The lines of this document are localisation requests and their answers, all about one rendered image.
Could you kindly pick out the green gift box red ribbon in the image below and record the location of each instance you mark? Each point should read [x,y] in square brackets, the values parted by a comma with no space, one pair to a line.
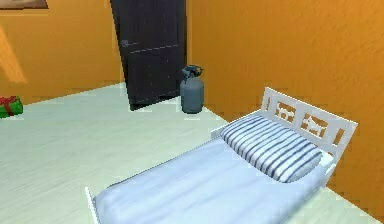
[10,106]

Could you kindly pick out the dark brown room door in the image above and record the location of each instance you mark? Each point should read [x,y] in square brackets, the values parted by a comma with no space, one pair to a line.
[153,50]

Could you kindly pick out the grey gas cylinder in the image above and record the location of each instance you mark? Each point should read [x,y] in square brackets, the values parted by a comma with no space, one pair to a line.
[192,93]

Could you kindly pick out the white bed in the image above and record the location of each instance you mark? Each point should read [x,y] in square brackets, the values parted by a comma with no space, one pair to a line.
[206,186]

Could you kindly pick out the striped blue white pillow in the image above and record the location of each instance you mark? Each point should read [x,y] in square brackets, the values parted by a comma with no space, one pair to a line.
[271,148]

